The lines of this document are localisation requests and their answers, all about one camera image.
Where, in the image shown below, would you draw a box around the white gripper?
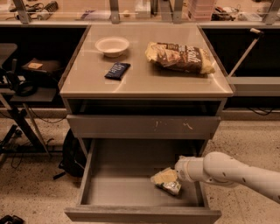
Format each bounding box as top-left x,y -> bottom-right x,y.
150,156 -> 204,185

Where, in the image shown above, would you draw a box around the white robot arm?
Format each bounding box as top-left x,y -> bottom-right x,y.
150,151 -> 280,203

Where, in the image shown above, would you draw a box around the open grey middle drawer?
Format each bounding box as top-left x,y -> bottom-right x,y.
65,139 -> 221,224

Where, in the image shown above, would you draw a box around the grey drawer cabinet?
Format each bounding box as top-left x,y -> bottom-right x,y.
58,24 -> 236,161

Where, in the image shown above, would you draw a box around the closed grey top drawer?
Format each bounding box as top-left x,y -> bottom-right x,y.
67,115 -> 221,139

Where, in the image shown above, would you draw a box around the black backpack on floor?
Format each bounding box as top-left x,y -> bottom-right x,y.
53,129 -> 87,180

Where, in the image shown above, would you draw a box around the dark blue snack bar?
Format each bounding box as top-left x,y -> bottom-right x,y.
105,62 -> 130,81

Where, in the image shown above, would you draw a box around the brown chip bag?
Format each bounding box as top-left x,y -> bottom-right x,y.
145,42 -> 215,74

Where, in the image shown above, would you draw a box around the white paper bowl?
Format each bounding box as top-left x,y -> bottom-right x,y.
95,37 -> 130,58

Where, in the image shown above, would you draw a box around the black bag on shelf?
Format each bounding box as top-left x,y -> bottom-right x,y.
21,58 -> 64,88

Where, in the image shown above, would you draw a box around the black object floor corner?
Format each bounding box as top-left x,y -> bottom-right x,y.
0,215 -> 24,224

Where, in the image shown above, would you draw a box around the black headphones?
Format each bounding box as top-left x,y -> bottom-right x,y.
6,71 -> 38,97

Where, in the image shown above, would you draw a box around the black desk frame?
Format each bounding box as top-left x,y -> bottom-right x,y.
0,43 -> 64,170

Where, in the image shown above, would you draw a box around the white handled stick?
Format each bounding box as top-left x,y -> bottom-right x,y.
227,28 -> 264,78

